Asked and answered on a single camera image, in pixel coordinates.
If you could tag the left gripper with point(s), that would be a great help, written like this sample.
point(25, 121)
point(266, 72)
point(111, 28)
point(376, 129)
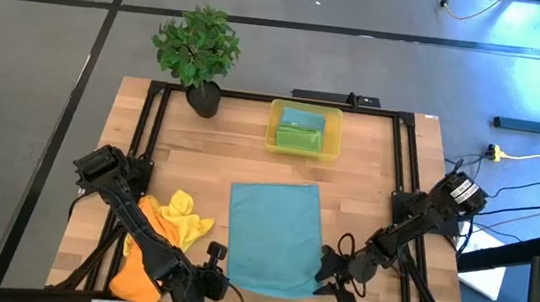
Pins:
point(213, 281)

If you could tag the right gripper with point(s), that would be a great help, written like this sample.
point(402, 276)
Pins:
point(363, 269)

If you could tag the yellow microfiber towel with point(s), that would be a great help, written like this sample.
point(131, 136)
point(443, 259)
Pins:
point(187, 223)

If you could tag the blue microfiber towel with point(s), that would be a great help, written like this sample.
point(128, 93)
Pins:
point(273, 237)
point(303, 118)

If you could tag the orange microfiber towel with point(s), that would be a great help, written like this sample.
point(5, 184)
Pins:
point(136, 278)

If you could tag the green microfiber towel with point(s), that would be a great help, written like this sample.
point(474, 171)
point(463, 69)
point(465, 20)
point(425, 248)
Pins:
point(299, 139)

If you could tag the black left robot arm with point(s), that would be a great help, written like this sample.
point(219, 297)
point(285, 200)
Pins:
point(132, 217)

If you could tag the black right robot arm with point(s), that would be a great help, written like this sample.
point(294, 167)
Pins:
point(424, 217)

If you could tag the white paper sheet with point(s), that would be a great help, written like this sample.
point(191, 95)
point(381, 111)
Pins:
point(485, 281)

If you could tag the yellow translucent plastic bin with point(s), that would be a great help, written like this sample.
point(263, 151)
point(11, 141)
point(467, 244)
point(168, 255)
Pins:
point(335, 128)

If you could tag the black bar device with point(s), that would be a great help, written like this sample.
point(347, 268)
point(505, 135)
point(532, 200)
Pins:
point(326, 95)

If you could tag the yellow power plug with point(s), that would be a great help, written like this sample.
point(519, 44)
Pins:
point(496, 153)

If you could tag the green plant in black pot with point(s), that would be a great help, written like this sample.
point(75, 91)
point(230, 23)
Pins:
point(195, 47)

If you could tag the black aluminium table frame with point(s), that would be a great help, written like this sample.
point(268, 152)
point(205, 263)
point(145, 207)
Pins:
point(406, 120)

